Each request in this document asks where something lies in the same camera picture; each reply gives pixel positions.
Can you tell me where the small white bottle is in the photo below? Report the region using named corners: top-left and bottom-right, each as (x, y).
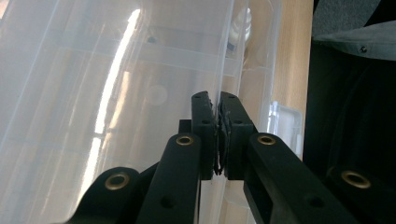
top-left (226, 7), bottom-right (252, 54)

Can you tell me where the clear plastic storage box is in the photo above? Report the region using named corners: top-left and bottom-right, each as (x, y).
top-left (0, 0), bottom-right (304, 224)

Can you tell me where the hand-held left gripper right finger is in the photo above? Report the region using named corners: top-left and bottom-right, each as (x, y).
top-left (219, 91), bottom-right (259, 181)

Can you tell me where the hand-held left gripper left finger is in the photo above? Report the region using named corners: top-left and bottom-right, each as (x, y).
top-left (191, 91), bottom-right (218, 181)

